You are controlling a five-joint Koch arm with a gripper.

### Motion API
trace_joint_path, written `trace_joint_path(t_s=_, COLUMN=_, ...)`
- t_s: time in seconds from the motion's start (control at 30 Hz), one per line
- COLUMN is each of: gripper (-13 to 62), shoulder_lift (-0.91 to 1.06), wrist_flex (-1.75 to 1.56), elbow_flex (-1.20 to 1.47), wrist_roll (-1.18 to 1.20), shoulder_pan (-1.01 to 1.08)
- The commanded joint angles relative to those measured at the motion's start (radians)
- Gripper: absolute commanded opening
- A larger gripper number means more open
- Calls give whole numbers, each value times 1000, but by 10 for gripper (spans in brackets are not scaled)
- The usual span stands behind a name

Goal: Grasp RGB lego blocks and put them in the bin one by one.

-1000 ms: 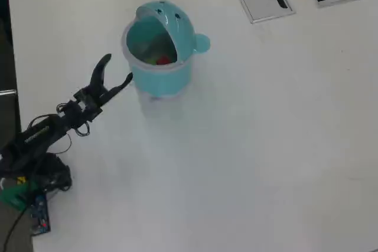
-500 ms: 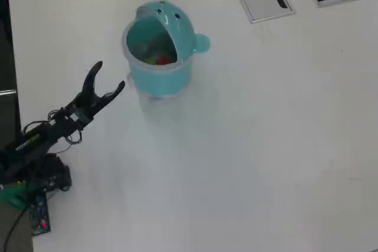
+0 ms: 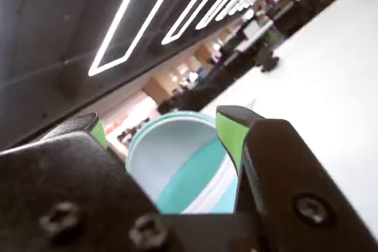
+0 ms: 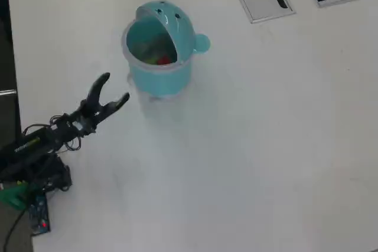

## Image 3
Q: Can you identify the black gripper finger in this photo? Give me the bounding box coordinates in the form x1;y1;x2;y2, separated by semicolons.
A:
216;106;378;252
0;112;178;252

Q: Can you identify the teal whale-shaped bin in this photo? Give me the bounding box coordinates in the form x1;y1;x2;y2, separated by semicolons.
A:
125;110;239;215

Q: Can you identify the black and green device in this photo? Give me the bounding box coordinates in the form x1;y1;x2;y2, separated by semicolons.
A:
254;29;281;73

